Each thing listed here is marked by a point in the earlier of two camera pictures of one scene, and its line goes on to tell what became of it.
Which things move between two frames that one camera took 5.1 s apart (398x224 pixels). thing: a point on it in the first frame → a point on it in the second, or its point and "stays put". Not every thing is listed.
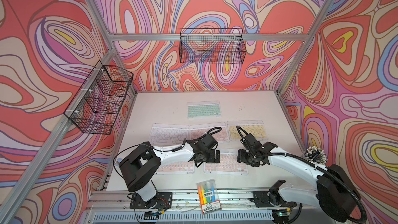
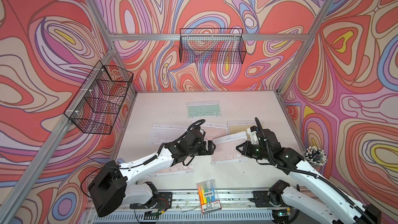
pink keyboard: (179, 167) stays put
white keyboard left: (168, 134) stays put
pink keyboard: (228, 165) → (224, 149)
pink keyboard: (197, 131) stays put
